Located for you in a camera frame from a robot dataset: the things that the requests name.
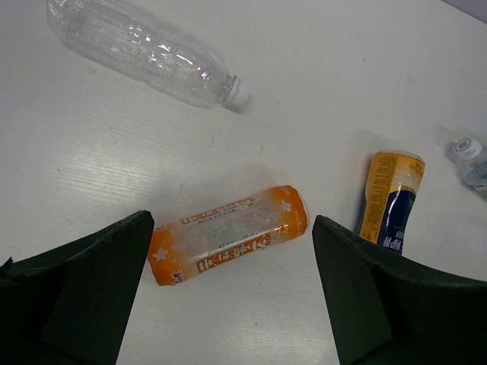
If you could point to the clear bottle blue white label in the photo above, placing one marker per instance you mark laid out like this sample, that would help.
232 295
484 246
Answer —
471 165

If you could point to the clear label-free plastic bottle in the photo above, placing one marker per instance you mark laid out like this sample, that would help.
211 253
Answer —
145 48

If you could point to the yellow and blue label bottle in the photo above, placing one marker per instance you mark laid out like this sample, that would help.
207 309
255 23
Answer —
392 184

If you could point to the orange label plastic bottle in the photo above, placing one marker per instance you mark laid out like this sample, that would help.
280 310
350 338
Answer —
192 245

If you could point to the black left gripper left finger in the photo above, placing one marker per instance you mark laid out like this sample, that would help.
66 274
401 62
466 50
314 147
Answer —
71 304

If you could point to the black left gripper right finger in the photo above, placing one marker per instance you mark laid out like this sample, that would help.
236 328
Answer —
387 309

